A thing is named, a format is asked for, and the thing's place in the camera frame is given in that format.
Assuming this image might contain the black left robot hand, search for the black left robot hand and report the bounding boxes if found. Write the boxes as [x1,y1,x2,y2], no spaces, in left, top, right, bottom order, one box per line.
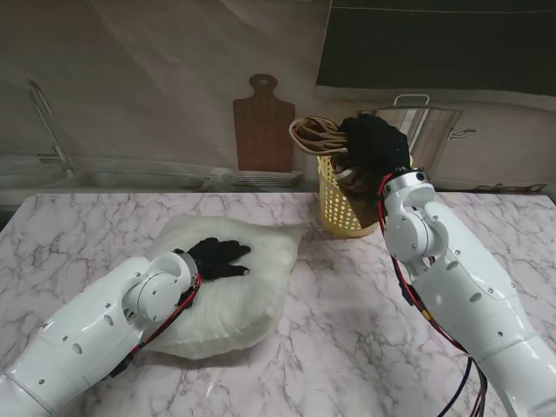
[186,237,253,281]

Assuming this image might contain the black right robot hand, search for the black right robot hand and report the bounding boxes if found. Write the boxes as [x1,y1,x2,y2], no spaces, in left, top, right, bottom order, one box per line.
[337,113,413,179]

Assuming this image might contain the white pillow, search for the white pillow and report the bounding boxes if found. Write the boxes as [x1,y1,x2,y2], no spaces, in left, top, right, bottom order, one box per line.
[141,215,308,361]

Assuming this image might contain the brown pillowcase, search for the brown pillowcase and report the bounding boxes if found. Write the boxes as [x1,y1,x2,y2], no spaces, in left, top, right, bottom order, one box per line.
[288,115,386,230]

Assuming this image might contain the yellow perforated laundry basket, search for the yellow perforated laundry basket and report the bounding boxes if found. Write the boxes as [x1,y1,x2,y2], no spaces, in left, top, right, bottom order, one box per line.
[315,154,386,239]

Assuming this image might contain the large steel stock pot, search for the large steel stock pot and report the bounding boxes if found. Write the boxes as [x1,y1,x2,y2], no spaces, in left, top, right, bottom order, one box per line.
[355,93,478,180]

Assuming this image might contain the stack of white plates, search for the stack of white plates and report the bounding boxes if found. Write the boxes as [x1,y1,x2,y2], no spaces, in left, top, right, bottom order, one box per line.
[222,169,305,189]

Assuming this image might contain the dark range hood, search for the dark range hood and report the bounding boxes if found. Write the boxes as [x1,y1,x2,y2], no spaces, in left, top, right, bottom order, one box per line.
[315,0,556,96]

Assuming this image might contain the brown wooden cutting board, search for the brown wooden cutting board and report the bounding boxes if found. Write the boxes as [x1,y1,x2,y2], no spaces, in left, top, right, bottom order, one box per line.
[232,73,296,174]

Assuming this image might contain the steel kitchen sink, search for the steel kitchen sink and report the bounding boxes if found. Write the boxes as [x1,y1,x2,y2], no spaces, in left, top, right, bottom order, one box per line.
[0,167,216,192]

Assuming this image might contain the black stove grate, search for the black stove grate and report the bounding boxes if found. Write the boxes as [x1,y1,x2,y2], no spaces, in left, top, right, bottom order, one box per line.
[473,182,548,195]

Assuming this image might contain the chrome kitchen faucet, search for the chrome kitchen faucet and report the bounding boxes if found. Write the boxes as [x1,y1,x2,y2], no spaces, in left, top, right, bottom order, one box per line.
[28,80,77,175]

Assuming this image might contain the red black left arm cable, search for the red black left arm cable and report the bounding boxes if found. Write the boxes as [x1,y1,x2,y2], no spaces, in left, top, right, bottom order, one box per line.
[110,273,205,383]

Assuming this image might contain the red black arm cable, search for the red black arm cable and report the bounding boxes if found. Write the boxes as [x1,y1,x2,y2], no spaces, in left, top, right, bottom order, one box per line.
[110,273,205,383]
[375,173,490,417]

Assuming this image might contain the red black right arm cable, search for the red black right arm cable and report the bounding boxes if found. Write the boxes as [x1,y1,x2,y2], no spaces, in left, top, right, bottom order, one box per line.
[375,173,490,417]

